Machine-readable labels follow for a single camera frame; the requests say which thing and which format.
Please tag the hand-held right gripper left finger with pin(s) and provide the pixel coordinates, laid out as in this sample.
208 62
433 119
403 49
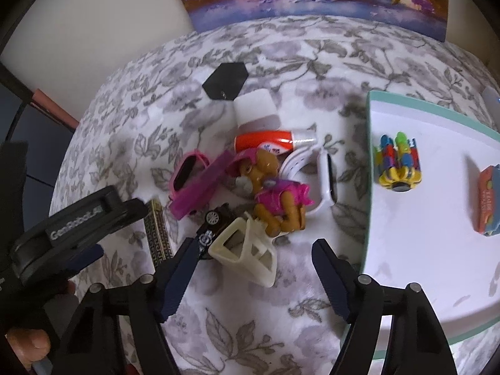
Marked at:
175 277

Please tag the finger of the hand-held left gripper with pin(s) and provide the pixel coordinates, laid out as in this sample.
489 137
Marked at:
88 257

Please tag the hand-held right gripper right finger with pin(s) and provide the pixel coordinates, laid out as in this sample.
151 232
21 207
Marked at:
332 281

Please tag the gold patterned lighter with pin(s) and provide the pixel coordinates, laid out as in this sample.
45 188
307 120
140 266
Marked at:
158 230

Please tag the cream hair claw clip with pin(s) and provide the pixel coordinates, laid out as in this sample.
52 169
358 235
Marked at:
265 273

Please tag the black toy car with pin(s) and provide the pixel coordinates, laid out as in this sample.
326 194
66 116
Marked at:
215 218

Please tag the white smart watch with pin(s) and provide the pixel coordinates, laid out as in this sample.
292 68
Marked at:
324 203

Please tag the magenta comb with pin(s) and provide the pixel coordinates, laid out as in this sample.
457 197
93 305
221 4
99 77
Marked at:
199 191

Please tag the brown dog toy figure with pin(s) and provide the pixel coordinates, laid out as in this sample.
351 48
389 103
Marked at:
273 199

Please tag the white tray with teal rim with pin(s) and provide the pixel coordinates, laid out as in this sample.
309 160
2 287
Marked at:
429 222

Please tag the orange tube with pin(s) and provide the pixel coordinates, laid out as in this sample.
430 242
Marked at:
261 140

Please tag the person's left hand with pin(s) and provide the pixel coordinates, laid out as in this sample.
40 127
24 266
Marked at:
29 343

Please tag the dark blue cabinet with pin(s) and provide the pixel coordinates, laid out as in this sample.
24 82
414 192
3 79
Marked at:
23 125

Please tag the colourful toy vehicle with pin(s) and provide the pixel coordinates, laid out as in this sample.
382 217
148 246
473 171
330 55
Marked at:
398 164

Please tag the orange eraser pack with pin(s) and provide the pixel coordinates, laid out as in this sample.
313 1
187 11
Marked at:
488 203

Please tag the white cube box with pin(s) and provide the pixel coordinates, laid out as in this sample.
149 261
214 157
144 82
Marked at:
254 107

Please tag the black box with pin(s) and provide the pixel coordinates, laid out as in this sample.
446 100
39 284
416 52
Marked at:
226 80

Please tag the white device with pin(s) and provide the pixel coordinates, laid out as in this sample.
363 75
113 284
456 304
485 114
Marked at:
490 101

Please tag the floral painting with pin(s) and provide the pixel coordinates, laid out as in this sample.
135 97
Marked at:
312 4

